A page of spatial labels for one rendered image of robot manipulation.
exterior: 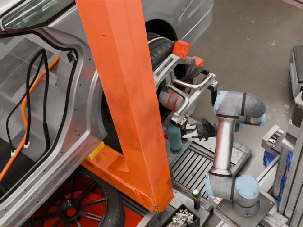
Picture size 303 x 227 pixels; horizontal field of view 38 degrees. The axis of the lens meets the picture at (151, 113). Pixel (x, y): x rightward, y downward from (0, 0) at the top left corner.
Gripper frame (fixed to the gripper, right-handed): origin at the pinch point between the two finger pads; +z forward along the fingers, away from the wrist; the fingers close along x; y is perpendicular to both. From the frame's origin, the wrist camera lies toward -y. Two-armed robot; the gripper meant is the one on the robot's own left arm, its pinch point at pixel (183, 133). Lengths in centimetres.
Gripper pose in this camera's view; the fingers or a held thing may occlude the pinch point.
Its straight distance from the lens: 261.2
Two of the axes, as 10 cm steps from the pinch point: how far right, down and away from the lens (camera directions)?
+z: -9.8, 1.8, 0.1
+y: 1.2, 6.1, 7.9
